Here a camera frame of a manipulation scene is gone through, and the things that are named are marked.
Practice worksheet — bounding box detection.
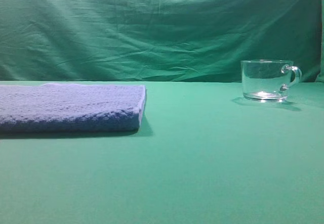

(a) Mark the folded blue towel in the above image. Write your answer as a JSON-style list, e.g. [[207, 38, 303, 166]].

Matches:
[[1, 83, 146, 133]]

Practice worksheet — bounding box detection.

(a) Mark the green cloth backdrop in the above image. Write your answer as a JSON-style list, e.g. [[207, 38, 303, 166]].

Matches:
[[1, 0, 323, 82]]

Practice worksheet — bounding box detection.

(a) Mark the transparent glass cup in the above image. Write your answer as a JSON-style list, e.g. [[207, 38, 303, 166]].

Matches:
[[241, 60, 302, 102]]

